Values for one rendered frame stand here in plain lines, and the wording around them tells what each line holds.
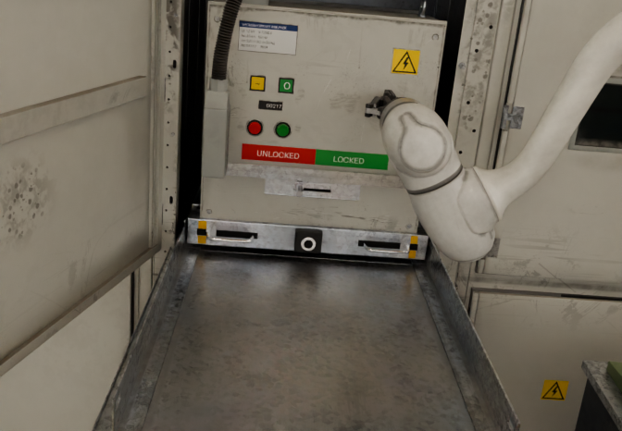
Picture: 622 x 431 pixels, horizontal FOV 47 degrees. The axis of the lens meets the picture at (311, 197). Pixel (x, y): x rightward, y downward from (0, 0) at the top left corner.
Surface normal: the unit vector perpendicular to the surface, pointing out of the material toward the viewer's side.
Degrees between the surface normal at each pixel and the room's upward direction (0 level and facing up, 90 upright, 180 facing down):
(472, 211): 85
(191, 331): 0
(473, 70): 90
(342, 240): 90
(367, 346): 0
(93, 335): 90
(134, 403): 0
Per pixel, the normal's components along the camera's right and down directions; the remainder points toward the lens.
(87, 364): 0.02, 0.33
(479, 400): 0.08, -0.94
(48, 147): 0.96, 0.16
